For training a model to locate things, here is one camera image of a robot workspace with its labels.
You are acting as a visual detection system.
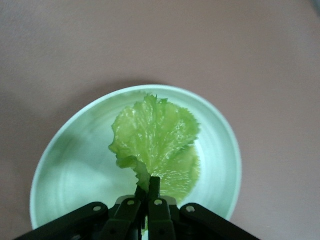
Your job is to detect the green lettuce leaf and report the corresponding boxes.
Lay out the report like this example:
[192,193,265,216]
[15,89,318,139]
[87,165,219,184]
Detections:
[108,93,202,205]

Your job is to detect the pale green round plate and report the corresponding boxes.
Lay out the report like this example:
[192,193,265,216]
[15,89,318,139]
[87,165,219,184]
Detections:
[29,84,244,232]

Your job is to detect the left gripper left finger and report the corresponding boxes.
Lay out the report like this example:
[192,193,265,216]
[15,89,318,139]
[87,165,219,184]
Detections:
[14,184,150,240]

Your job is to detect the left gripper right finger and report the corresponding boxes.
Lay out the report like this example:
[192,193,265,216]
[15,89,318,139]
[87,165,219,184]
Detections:
[147,176,262,240]

